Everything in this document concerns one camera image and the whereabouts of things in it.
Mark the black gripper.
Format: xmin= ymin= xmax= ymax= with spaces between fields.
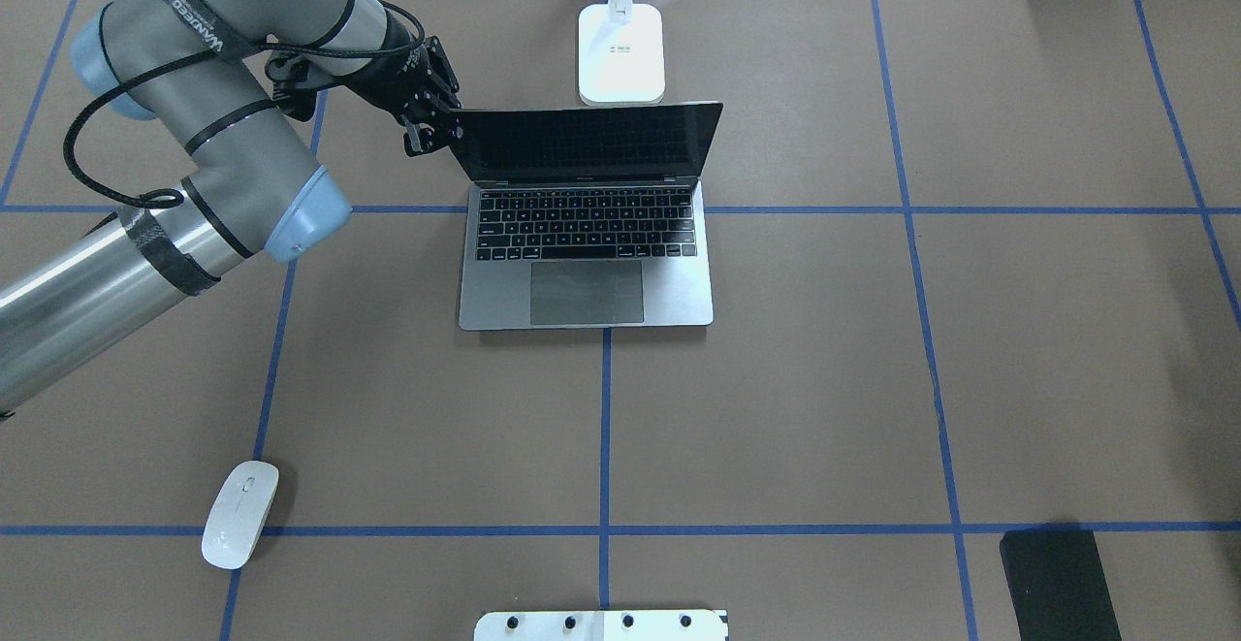
xmin=340 ymin=36 xmax=462 ymax=157

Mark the grey laptop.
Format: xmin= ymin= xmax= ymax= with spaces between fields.
xmin=450 ymin=100 xmax=724 ymax=332

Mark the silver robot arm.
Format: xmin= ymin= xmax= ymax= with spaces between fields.
xmin=2 ymin=0 xmax=460 ymax=419

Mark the white desk lamp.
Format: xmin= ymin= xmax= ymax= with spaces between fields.
xmin=577 ymin=0 xmax=666 ymax=107

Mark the white computer mouse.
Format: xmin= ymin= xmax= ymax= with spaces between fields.
xmin=201 ymin=461 xmax=279 ymax=570

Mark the black mouse pad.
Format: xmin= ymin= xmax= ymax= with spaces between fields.
xmin=999 ymin=528 xmax=1122 ymax=640

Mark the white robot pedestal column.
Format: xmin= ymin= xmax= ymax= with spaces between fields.
xmin=473 ymin=609 xmax=730 ymax=640

